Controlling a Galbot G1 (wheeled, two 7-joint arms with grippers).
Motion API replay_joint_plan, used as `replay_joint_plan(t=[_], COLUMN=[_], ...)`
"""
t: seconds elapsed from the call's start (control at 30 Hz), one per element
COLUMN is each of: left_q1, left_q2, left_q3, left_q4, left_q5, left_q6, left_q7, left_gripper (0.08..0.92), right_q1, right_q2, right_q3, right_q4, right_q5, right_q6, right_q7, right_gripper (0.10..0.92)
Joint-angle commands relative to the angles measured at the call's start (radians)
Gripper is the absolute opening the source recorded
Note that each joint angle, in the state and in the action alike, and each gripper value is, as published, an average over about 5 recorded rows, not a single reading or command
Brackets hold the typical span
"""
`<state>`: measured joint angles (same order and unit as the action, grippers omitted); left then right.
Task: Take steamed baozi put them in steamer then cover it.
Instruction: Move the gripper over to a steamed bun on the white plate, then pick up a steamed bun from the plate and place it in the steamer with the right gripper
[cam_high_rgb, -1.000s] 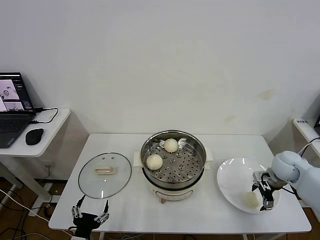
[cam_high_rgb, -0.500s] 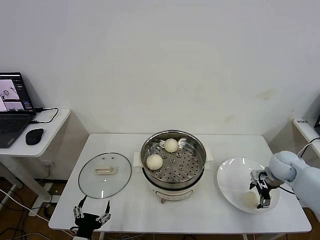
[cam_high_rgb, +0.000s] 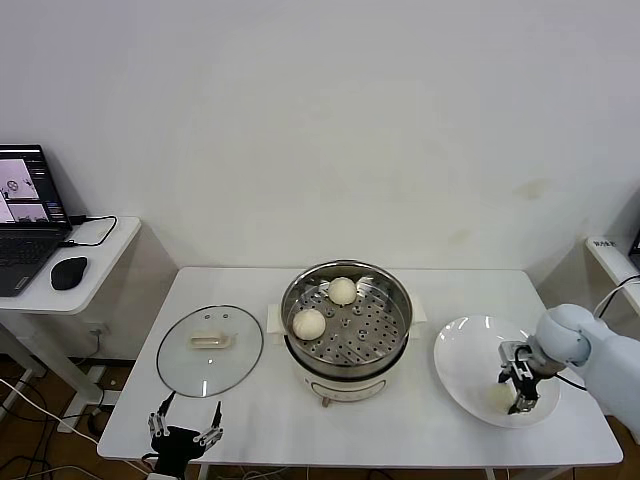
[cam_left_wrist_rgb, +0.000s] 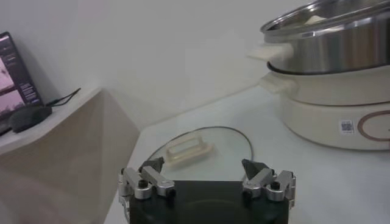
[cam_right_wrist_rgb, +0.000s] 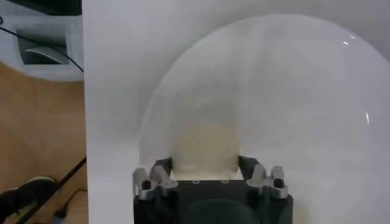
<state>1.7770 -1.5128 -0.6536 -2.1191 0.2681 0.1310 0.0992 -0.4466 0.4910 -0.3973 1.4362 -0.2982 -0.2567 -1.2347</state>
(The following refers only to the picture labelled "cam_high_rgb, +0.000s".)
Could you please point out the stainless steel steamer basket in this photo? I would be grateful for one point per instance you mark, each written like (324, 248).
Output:
(370, 330)

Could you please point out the white round plate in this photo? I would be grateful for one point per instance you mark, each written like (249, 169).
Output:
(465, 360)

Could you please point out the white electric cooking pot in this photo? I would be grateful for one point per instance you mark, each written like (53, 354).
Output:
(345, 387)

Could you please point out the black computer mouse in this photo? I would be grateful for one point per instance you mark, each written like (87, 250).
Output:
(70, 272)

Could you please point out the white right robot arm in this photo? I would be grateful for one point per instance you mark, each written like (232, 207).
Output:
(610, 360)

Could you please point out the white rounded side desk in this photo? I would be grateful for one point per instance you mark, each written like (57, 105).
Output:
(100, 270)

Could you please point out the round glass pot lid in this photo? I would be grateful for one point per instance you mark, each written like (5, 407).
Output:
(225, 360)

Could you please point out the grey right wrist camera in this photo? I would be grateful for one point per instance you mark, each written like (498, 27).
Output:
(511, 351)

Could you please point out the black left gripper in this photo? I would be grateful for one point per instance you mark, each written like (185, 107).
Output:
(175, 446)

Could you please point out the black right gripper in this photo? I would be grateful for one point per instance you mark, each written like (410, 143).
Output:
(526, 380)

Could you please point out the white steamed baozi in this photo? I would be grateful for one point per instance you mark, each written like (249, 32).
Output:
(308, 325)
(500, 395)
(342, 291)

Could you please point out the black laptop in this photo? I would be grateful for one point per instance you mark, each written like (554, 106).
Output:
(20, 250)

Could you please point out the white wall socket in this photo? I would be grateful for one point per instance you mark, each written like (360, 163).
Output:
(99, 330)

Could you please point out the dark monitor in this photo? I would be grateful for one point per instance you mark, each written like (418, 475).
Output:
(636, 247)

